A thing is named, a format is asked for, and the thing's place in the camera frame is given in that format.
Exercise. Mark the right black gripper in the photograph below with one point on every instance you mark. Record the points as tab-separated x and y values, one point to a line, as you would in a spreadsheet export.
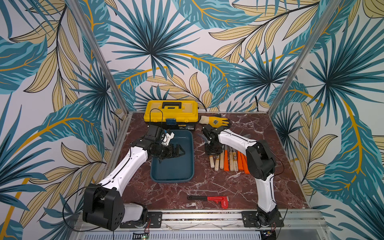
213	148

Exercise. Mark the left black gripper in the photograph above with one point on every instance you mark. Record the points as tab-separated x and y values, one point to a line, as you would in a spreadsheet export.
171	154

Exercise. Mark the wooden sickle blue sheath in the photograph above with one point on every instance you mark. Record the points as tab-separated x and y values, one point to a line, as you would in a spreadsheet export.
211	160

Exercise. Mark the teal plastic tray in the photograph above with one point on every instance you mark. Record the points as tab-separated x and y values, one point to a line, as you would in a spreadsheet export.
176	170

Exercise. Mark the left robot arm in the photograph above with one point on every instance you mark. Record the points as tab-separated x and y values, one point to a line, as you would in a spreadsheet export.
103	203

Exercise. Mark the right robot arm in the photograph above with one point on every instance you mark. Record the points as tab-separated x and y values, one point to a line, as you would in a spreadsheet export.
261	164

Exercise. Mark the yellow work glove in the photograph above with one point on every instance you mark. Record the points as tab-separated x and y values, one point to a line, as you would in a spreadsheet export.
215	122

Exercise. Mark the yellow black toolbox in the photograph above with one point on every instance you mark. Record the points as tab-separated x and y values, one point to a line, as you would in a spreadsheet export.
172	114

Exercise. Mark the red black pipe wrench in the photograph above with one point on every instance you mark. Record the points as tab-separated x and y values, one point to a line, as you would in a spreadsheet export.
222	200

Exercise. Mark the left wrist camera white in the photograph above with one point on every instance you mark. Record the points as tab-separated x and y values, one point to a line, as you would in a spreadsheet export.
168	136

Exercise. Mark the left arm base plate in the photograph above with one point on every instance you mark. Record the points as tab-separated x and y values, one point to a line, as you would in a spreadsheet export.
153	220

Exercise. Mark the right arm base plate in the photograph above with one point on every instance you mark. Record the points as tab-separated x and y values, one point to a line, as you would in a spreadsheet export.
256	219

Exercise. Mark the aluminium front rail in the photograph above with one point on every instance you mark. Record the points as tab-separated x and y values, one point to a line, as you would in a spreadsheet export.
232	219

